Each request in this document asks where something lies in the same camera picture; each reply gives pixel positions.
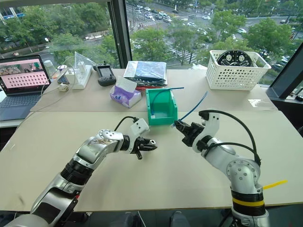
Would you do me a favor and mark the white perforated plastic basket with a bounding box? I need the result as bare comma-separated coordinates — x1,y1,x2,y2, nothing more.
205,50,272,91

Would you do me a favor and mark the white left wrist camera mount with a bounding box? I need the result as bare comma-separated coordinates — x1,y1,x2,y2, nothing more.
128,118,150,154

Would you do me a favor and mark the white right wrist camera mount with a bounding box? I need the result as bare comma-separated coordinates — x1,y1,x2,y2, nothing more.
192,110,221,153

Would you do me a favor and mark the thin white cable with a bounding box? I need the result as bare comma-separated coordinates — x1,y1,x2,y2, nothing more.
29,56,79,112

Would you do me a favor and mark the purple tissue pack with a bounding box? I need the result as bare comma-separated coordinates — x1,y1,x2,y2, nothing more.
109,76,143,109

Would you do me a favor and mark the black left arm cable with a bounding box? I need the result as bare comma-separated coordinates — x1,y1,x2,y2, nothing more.
114,116,140,132

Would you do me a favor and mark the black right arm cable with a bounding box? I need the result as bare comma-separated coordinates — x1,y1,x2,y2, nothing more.
200,108,262,166

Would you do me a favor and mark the black slanted window frame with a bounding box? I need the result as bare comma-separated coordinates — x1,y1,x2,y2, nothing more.
269,43,303,100

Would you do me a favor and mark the blue cloth in clear bag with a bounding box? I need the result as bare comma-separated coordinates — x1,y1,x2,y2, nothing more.
123,61,168,86

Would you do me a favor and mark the clear plastic bag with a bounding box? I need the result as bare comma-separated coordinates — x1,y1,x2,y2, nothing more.
74,51,96,72

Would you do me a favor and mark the yellow zip tie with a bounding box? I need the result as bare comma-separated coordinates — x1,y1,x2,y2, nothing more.
262,180,288,190

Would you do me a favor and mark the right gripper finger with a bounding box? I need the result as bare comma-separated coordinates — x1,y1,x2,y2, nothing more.
176,126,190,139
174,120,192,131

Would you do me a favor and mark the open laptop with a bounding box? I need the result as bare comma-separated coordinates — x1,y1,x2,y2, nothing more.
0,54,52,122

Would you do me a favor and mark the black window frame post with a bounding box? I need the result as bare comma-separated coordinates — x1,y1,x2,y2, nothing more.
107,0,133,70

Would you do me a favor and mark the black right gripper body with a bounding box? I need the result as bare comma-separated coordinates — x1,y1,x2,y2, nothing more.
181,122,205,147

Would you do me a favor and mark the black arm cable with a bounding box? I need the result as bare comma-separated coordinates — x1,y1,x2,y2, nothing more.
200,108,262,166
114,116,140,132

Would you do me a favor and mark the white power strip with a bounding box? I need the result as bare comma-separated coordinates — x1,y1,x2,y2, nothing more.
68,64,93,90

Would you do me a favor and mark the black round circuit board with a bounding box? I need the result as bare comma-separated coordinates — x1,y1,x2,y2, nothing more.
217,49,255,67

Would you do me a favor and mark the clear plastic bottle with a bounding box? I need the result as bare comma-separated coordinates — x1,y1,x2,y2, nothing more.
43,59,60,82

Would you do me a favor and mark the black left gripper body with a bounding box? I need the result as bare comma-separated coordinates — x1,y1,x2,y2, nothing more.
133,136,149,160

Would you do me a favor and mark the blue cable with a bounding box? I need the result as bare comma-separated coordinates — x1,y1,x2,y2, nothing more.
151,87,185,119

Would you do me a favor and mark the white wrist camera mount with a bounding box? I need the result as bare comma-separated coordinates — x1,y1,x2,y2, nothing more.
192,110,221,153
128,118,150,154

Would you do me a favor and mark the blue cable tie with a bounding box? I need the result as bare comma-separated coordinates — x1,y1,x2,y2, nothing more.
176,91,209,123

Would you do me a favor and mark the green plastic bin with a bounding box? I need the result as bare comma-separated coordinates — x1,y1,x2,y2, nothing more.
145,88,178,126

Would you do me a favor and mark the black handheld remote controller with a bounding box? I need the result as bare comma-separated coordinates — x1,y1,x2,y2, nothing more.
95,61,117,87

